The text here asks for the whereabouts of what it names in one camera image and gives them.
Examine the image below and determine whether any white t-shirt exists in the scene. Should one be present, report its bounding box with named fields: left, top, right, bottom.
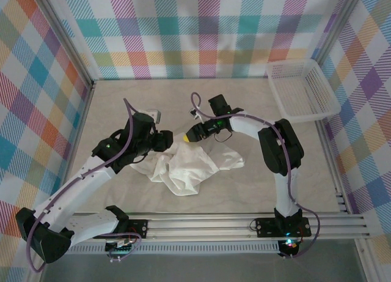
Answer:
left=128, top=139, right=247, bottom=198

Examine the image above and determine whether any white perforated plastic basket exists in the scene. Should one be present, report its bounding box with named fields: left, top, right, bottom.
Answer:
left=265, top=58, right=342, bottom=122

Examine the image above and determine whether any thin black wire loop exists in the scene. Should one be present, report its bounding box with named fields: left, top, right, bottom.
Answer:
left=213, top=130, right=233, bottom=144

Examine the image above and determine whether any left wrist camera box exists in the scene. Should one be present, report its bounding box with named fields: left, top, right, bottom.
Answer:
left=137, top=108, right=162, bottom=124

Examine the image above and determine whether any wide aluminium mounting rail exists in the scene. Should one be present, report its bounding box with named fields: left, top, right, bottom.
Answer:
left=32, top=211, right=371, bottom=243

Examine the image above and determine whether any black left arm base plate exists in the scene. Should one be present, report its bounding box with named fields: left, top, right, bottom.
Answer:
left=122, top=219, right=150, bottom=239

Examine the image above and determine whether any short purple cable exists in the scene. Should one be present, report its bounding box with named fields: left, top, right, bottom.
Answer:
left=107, top=231, right=144, bottom=264

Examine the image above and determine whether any grey slotted cable duct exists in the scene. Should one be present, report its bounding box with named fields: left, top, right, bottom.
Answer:
left=48, top=240, right=280, bottom=256

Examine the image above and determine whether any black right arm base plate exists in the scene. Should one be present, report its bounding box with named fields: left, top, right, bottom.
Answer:
left=255, top=216, right=312, bottom=239

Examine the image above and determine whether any aluminium left frame post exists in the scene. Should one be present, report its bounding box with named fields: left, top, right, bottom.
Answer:
left=29, top=0, right=98, bottom=92

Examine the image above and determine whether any aluminium frame post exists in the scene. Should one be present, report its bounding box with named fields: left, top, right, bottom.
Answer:
left=314, top=0, right=367, bottom=69
left=29, top=0, right=98, bottom=92

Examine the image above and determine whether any long purple right arm cable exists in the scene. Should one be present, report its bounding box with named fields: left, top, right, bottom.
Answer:
left=189, top=92, right=321, bottom=260

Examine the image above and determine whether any long purple arm cable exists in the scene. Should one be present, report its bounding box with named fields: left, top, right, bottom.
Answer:
left=27, top=97, right=137, bottom=272
left=189, top=92, right=321, bottom=260

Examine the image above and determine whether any aluminium right frame post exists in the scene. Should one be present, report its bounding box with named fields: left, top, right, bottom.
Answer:
left=314, top=0, right=367, bottom=69

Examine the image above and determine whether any long purple left arm cable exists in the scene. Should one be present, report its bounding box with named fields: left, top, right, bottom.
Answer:
left=27, top=97, right=137, bottom=272

